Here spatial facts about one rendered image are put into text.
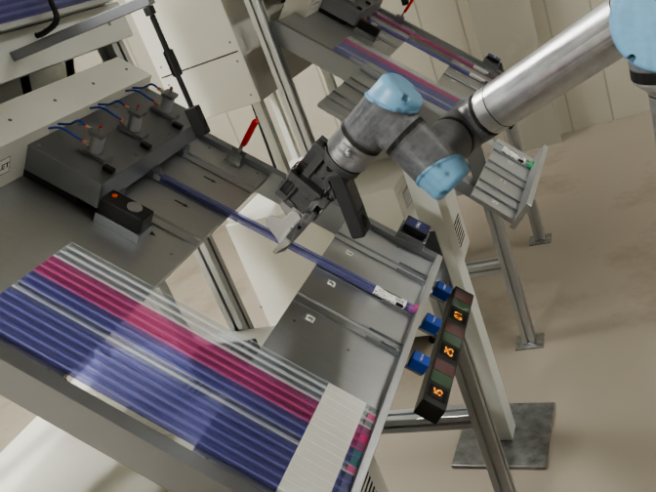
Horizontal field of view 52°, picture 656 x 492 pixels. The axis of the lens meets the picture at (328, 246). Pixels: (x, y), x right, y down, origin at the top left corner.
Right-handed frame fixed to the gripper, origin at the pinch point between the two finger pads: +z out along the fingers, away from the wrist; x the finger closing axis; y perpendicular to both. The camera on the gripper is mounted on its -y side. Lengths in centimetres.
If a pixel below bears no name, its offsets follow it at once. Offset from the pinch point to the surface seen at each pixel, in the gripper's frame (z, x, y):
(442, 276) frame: -1.2, -25.1, -29.8
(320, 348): -2.7, 19.0, -13.6
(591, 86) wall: 0, -304, -80
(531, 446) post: 31, -44, -85
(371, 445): -7.7, 33.6, -24.6
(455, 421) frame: 23, -21, -56
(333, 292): -2.1, 5.1, -11.1
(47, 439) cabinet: 70, 14, 12
